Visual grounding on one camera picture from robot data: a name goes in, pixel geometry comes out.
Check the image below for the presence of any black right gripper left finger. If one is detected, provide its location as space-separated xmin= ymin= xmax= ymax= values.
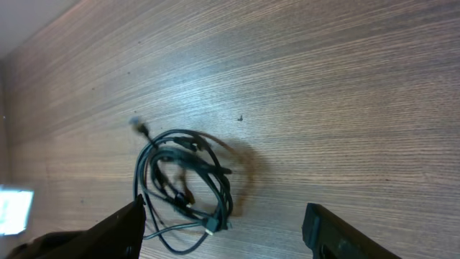
xmin=6 ymin=195 xmax=146 ymax=259

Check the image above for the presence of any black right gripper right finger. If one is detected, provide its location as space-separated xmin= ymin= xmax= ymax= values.
xmin=302 ymin=203 xmax=400 ymax=259

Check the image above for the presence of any black cable bundle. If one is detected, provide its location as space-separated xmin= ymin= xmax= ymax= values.
xmin=128 ymin=117 xmax=258 ymax=255

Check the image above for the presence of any bright monitor screen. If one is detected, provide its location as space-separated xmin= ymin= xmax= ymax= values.
xmin=0 ymin=185 xmax=35 ymax=236

